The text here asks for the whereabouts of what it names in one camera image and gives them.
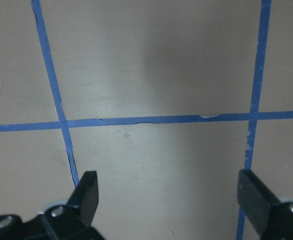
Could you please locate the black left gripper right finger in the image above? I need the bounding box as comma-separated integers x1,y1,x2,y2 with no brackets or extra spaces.
237,169,281,237

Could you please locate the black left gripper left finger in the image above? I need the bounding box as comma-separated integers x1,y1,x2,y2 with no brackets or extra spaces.
66,171,99,227

